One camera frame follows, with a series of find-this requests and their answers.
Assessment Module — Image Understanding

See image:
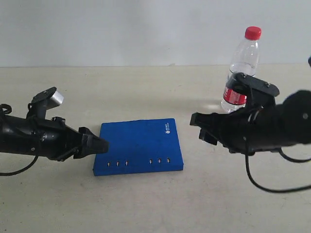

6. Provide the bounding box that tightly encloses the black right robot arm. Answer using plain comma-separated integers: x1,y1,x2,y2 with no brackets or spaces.
190,90,311,155

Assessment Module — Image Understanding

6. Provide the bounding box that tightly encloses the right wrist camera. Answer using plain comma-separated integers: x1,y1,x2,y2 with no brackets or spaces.
226,72,279,111

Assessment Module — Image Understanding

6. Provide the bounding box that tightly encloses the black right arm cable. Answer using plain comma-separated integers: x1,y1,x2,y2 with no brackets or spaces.
244,145,311,194

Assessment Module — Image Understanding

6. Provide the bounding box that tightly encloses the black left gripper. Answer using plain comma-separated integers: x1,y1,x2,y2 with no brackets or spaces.
36,117,109,162

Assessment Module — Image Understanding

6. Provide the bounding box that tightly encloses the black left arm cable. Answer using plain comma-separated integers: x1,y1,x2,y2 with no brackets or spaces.
0,103,39,176

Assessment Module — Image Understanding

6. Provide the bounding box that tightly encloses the clear plastic water bottle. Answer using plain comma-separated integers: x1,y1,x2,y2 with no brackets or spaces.
221,26,261,113

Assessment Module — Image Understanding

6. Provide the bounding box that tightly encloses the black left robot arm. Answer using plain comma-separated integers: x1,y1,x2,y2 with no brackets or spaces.
0,115,109,162

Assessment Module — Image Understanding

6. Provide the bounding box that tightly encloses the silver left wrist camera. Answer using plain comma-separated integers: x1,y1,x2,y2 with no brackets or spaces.
26,87,64,119

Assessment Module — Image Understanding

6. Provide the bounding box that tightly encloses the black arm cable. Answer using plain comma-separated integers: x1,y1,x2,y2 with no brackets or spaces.
244,145,311,194
0,103,39,176

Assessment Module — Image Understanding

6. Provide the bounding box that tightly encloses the blue ring binder notebook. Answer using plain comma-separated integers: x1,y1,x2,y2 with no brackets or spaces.
93,118,184,176

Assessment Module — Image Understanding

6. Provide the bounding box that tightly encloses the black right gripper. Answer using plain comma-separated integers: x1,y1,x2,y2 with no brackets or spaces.
190,106,275,154

